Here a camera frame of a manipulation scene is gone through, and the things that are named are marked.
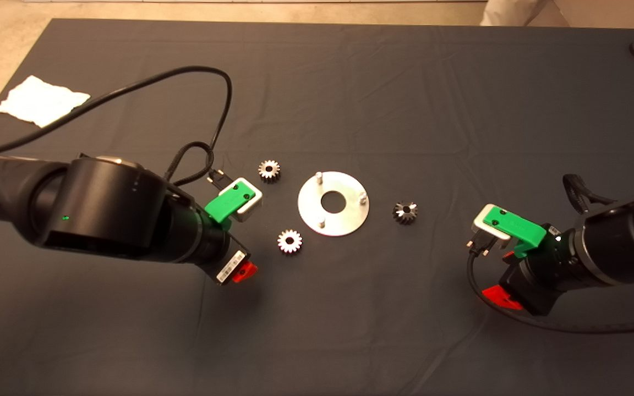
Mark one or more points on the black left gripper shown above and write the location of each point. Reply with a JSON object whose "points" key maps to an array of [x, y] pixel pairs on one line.
{"points": [[228, 259]]}

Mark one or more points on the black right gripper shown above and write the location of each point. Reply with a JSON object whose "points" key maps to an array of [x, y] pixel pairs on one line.
{"points": [[534, 289]]}

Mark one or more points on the small steel planetary gear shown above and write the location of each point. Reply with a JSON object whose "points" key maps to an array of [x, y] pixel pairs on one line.
{"points": [[290, 241], [269, 170], [405, 212]]}

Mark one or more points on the round metal carrier plate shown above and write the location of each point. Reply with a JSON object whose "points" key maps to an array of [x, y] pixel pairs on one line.
{"points": [[309, 206]]}

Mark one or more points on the dark grey tablecloth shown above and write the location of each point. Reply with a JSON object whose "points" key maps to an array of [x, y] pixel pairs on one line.
{"points": [[350, 330]]}

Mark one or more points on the white crumpled tissue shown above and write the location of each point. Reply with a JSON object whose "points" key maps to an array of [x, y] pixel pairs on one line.
{"points": [[42, 102]]}

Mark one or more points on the right wrist green mount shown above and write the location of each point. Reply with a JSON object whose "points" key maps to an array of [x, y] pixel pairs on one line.
{"points": [[515, 225]]}

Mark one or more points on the wrist green mount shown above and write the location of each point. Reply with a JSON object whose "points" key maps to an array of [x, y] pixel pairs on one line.
{"points": [[226, 204], [515, 225]]}

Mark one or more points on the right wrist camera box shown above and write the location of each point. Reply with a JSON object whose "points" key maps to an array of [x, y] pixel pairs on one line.
{"points": [[481, 226]]}

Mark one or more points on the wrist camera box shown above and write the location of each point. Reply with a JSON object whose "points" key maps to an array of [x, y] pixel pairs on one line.
{"points": [[254, 206], [481, 226]]}

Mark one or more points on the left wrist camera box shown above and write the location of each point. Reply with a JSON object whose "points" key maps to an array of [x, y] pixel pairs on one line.
{"points": [[254, 206]]}

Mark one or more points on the left wrist green mount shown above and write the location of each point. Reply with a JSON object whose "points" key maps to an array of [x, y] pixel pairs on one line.
{"points": [[226, 204]]}

